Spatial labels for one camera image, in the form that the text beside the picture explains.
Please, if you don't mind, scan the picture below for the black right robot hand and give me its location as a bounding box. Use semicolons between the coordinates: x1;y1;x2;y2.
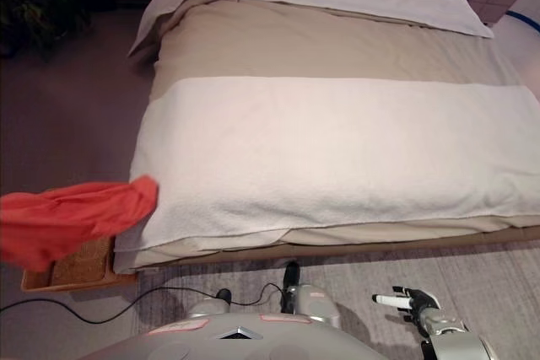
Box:
371;286;440;323

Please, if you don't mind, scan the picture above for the orange garment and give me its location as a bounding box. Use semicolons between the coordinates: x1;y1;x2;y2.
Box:
0;175;160;272

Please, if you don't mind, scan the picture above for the white textured bed blanket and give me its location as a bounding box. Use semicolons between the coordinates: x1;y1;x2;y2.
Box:
116;76;540;251

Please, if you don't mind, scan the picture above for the silver right robot leg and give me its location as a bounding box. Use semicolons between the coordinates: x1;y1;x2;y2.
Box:
281;261;341;330

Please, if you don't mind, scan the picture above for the silver robot leg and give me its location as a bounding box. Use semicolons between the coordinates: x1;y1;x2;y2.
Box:
187;287;233;319
281;261;341;330

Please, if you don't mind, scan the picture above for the silver left robot leg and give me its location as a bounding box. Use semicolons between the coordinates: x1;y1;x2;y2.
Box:
187;287;233;319

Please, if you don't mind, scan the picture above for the beige duvet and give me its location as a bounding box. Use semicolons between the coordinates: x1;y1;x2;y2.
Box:
113;0;540;271

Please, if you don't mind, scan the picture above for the wooden crate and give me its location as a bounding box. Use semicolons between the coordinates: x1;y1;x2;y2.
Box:
20;233;138;293

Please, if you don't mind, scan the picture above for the green potted plant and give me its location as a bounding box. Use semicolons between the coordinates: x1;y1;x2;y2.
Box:
0;0;92;57

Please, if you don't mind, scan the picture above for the low upholstered bed frame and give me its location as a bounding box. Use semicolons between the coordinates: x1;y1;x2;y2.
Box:
113;0;540;272

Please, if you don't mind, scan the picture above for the blue hose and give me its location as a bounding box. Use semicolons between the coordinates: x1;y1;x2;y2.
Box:
504;8;540;35

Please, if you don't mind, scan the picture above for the black floor cable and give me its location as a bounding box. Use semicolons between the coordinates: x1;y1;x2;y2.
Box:
0;282;292;325

